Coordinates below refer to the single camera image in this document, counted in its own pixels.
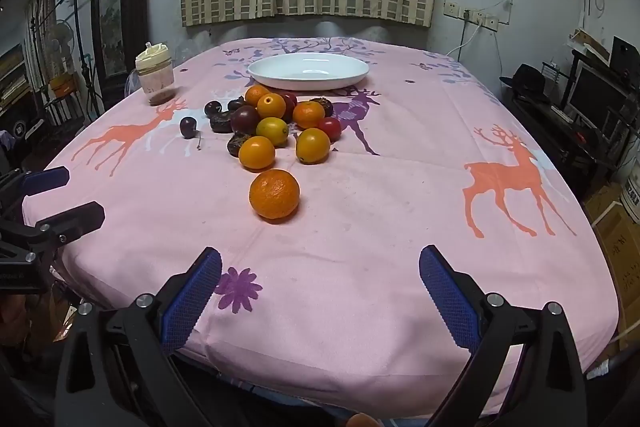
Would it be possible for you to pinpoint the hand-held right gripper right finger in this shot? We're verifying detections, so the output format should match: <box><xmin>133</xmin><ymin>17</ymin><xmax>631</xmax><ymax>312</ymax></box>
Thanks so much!
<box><xmin>418</xmin><ymin>245</ymin><xmax>587</xmax><ymax>427</ymax></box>

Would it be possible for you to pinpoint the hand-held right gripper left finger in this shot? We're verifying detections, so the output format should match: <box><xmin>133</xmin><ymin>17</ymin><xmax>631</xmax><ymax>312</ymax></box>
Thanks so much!
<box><xmin>54</xmin><ymin>247</ymin><xmax>236</xmax><ymax>427</ymax></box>

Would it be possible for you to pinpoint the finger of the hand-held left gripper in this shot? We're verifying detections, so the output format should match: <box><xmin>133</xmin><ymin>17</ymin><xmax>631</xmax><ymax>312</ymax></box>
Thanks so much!
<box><xmin>0</xmin><ymin>201</ymin><xmax>107</xmax><ymax>259</ymax></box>
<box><xmin>0</xmin><ymin>165</ymin><xmax>71</xmax><ymax>212</ymax></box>

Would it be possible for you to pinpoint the large mandarin orange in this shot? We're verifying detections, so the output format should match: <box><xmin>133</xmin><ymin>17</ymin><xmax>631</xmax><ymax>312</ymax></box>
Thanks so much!
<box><xmin>249</xmin><ymin>169</ymin><xmax>301</xmax><ymax>221</ymax></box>

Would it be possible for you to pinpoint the dark purple plum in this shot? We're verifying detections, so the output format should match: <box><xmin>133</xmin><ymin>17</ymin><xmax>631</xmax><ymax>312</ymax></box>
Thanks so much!
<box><xmin>230</xmin><ymin>105</ymin><xmax>261</xmax><ymax>135</ymax></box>

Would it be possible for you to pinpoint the orange kumquat with dark dot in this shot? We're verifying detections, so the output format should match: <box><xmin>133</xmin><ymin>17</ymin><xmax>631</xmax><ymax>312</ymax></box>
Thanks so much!
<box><xmin>256</xmin><ymin>93</ymin><xmax>287</xmax><ymax>120</ymax></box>

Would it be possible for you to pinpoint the small mandarin orange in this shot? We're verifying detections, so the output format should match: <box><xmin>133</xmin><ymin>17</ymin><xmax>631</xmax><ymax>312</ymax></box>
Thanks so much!
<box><xmin>244</xmin><ymin>85</ymin><xmax>271</xmax><ymax>108</ymax></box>
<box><xmin>292</xmin><ymin>101</ymin><xmax>326</xmax><ymax>130</ymax></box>

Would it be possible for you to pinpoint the white oval plate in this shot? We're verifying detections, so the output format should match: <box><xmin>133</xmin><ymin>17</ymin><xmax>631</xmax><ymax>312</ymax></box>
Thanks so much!
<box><xmin>246</xmin><ymin>53</ymin><xmax>371</xmax><ymax>90</ymax></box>

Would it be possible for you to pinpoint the pink deer print tablecloth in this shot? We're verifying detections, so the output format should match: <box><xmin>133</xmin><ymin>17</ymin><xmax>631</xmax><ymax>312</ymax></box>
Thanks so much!
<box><xmin>22</xmin><ymin>37</ymin><xmax>621</xmax><ymax>418</ymax></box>

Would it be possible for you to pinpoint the standing fan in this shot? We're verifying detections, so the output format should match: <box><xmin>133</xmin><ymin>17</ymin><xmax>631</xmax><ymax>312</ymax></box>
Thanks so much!
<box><xmin>47</xmin><ymin>21</ymin><xmax>76</xmax><ymax>80</ymax></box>

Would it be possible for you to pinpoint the plastic jar with cream lid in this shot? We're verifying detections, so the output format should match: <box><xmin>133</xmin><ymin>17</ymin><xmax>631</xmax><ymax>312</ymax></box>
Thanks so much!
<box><xmin>135</xmin><ymin>42</ymin><xmax>176</xmax><ymax>106</ymax></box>

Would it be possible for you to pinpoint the black metal coat stand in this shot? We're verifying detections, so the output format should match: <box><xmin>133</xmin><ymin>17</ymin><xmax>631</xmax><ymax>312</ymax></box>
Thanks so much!
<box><xmin>69</xmin><ymin>0</ymin><xmax>101</xmax><ymax>118</ymax></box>

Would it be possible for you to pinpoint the cardboard box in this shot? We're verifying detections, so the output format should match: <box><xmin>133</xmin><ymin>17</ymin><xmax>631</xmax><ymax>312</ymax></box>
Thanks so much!
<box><xmin>585</xmin><ymin>187</ymin><xmax>640</xmax><ymax>348</ymax></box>

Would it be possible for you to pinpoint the dark wooden cabinet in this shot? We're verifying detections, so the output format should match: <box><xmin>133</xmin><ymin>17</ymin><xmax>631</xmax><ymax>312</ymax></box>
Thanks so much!
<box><xmin>91</xmin><ymin>0</ymin><xmax>155</xmax><ymax>108</ymax></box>

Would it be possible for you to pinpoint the yellow kumquat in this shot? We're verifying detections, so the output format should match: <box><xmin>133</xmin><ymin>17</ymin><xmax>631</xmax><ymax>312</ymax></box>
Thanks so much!
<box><xmin>255</xmin><ymin>117</ymin><xmax>290</xmax><ymax>146</ymax></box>

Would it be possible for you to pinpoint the television on black stand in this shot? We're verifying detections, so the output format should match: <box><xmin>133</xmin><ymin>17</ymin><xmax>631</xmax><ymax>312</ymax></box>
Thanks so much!
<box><xmin>507</xmin><ymin>49</ymin><xmax>636</xmax><ymax>202</ymax></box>

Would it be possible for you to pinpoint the white plastic bucket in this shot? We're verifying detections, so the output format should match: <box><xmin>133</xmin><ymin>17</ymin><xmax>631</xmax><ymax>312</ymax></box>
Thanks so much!
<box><xmin>620</xmin><ymin>172</ymin><xmax>640</xmax><ymax>224</ymax></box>

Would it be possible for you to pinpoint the black hat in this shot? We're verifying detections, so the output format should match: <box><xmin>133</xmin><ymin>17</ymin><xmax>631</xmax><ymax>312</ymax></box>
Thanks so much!
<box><xmin>500</xmin><ymin>64</ymin><xmax>548</xmax><ymax>96</ymax></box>

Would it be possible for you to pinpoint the computer monitor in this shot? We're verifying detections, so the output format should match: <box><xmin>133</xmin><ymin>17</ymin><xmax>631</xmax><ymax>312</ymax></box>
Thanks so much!
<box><xmin>567</xmin><ymin>59</ymin><xmax>631</xmax><ymax>128</ymax></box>

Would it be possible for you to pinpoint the white power strip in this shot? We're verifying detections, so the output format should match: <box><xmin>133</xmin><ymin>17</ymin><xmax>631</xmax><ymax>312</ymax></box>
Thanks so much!
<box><xmin>462</xmin><ymin>9</ymin><xmax>501</xmax><ymax>32</ymax></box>

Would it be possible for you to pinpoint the small wooden shelf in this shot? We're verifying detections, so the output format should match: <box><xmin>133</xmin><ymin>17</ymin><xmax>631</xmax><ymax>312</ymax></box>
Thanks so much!
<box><xmin>570</xmin><ymin>28</ymin><xmax>611</xmax><ymax>60</ymax></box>

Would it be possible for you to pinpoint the black speaker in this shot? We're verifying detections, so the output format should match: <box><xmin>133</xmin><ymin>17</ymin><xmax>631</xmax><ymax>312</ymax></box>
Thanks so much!
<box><xmin>611</xmin><ymin>36</ymin><xmax>640</xmax><ymax>70</ymax></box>

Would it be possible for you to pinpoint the white power cable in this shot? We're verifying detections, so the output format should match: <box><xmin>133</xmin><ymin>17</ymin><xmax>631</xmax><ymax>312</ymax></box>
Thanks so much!
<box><xmin>446</xmin><ymin>19</ymin><xmax>481</xmax><ymax>58</ymax></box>

